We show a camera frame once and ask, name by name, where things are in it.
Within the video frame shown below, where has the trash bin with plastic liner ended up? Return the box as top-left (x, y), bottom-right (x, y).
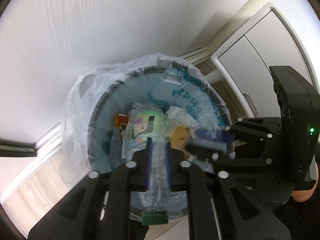
top-left (61, 52), bottom-right (232, 188)

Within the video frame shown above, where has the person's right hand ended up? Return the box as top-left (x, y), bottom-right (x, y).
top-left (291, 184), bottom-right (316, 202)

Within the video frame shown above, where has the clear plastic bottle green cap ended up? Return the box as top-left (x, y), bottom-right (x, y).
top-left (122, 104), bottom-right (175, 226)

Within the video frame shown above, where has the yellow food wrapper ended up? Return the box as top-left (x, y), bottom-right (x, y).
top-left (170, 126), bottom-right (192, 152)

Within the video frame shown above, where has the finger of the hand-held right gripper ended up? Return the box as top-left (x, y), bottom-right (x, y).
top-left (187, 140), bottom-right (272, 175)
top-left (224, 117), bottom-right (283, 140)

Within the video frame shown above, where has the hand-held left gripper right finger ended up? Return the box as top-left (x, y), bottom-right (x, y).
top-left (164, 142), bottom-right (288, 240)

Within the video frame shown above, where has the white nightstand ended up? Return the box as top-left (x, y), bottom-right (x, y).
top-left (209, 1), bottom-right (320, 120)

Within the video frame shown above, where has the crumpled clear plastic wrapper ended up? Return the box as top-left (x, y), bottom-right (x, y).
top-left (166, 105), bottom-right (200, 137)

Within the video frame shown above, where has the beige baseboard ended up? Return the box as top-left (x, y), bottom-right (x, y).
top-left (175, 0), bottom-right (278, 64)

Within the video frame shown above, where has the red orange snack packet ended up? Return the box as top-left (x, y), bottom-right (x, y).
top-left (114, 114), bottom-right (131, 131)

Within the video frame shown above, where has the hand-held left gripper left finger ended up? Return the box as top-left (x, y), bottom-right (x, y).
top-left (27, 137), bottom-right (153, 240)

